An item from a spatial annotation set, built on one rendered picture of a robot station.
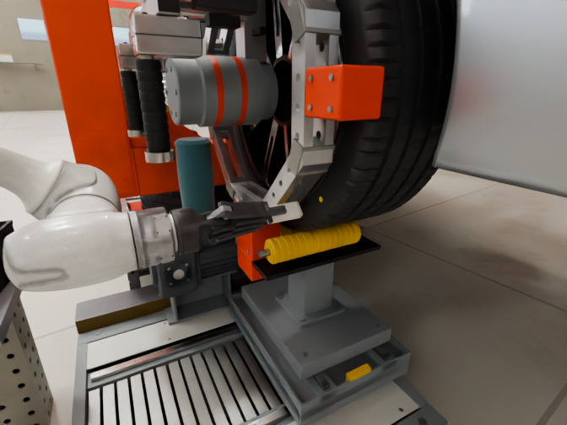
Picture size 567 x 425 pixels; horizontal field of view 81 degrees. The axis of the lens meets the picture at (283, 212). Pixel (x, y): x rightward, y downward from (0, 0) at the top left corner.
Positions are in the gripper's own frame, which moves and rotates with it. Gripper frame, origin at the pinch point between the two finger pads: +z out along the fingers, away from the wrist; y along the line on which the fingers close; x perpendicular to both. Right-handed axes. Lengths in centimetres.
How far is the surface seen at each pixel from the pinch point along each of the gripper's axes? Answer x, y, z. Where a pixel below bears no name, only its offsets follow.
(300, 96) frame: 11.2, 18.1, 0.4
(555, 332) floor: -53, -37, 110
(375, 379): -38, -33, 26
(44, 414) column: -17, -66, -53
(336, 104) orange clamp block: 4.1, 24.0, 0.4
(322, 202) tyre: 0.3, 0.6, 8.7
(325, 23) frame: 17.6, 25.9, 3.7
